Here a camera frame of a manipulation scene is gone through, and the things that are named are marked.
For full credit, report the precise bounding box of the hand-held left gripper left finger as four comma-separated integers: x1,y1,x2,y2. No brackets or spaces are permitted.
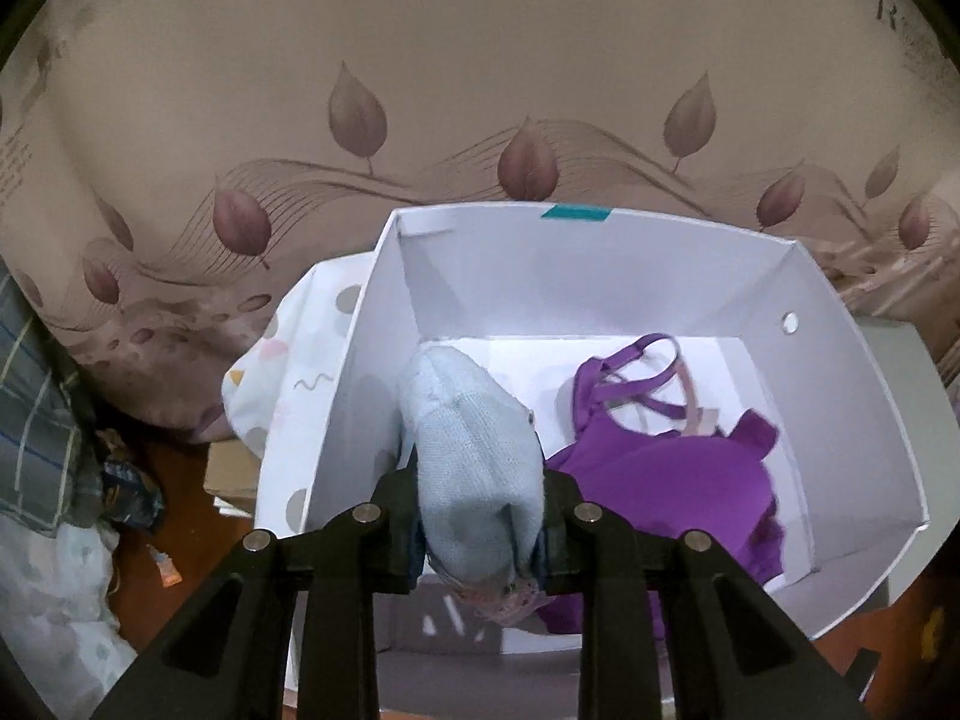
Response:
90,442,428,720

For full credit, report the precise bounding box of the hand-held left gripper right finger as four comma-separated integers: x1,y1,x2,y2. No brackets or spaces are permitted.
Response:
536,465,871,720

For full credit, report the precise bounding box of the light blue knit sock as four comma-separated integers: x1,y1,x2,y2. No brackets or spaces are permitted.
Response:
396,341,548,625

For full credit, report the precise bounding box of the purple bra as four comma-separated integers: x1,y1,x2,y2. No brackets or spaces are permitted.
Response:
536,332,787,638

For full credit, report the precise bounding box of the white shoe box teal print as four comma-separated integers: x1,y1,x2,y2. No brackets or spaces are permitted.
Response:
253,202,931,676

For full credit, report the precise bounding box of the white dotted cloth cover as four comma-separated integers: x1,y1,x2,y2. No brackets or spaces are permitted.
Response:
221,251,376,533

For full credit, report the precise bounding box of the white cardboard box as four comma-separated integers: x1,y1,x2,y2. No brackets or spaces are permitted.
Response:
206,439,263,518

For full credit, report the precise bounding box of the orange wrapper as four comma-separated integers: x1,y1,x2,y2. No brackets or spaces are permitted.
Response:
146,544,183,586

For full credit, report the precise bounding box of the blue snack packet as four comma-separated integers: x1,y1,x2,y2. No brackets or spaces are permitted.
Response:
97,431,164,530

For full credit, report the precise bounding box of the white floral cloth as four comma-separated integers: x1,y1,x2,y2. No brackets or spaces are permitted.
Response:
0,517,140,698

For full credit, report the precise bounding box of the grey plaid cloth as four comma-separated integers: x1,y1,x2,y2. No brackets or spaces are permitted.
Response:
0,262,102,537

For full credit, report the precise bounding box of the grey box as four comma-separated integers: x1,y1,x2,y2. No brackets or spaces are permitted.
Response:
855,315,957,608

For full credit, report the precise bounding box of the leaf print curtain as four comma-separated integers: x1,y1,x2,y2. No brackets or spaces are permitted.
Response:
0,0,960,443

